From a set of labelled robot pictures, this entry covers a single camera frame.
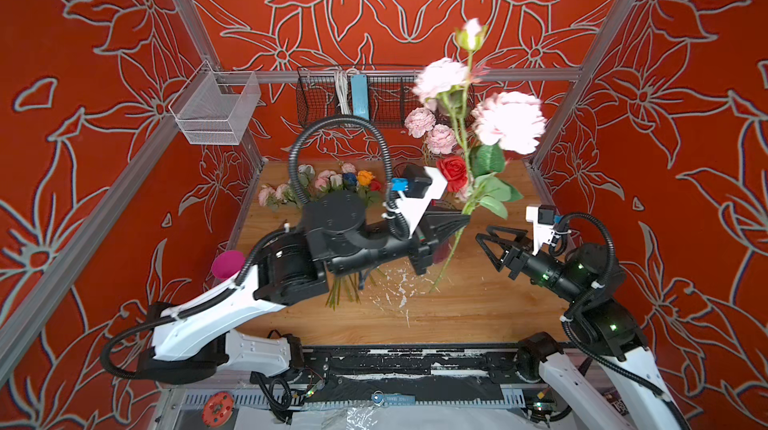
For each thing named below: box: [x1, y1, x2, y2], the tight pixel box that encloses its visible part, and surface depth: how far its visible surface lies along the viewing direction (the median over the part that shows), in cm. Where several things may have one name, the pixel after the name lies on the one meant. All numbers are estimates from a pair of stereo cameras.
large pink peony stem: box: [429, 18, 546, 293], surface depth 32 cm
